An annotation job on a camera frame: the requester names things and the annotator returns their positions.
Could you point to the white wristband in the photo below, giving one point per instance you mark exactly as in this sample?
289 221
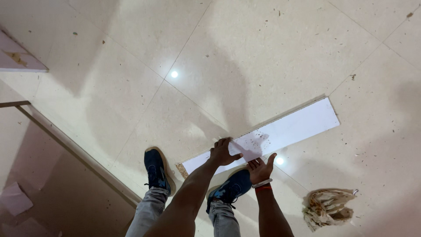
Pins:
262 183

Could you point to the white paper scrap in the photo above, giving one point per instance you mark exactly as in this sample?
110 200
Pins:
14 199
24 227

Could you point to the crumpled brown paper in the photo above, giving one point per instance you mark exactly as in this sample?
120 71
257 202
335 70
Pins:
327 207

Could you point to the person's left hand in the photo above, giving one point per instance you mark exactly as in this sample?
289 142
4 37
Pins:
221 154

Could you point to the grey jeans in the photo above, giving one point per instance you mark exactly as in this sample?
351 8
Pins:
148 210

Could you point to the large brown wooden panel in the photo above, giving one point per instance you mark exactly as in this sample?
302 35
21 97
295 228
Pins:
65 197

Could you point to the person's right hand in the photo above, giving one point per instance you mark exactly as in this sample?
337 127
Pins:
261 172

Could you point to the white board with torn patch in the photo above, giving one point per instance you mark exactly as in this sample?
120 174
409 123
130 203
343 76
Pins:
19 57

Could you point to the orange wrist thread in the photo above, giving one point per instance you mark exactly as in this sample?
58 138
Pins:
263 188

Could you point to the person's navy shoe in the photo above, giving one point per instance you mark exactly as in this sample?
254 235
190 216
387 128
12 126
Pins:
157 171
230 189

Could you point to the long white laminated board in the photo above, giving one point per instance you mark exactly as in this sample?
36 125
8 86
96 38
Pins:
289 128

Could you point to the person's right navy shoe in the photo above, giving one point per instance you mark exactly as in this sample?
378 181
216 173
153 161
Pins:
230 189

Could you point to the person's left navy shoe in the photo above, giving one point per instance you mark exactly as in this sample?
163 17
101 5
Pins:
157 171

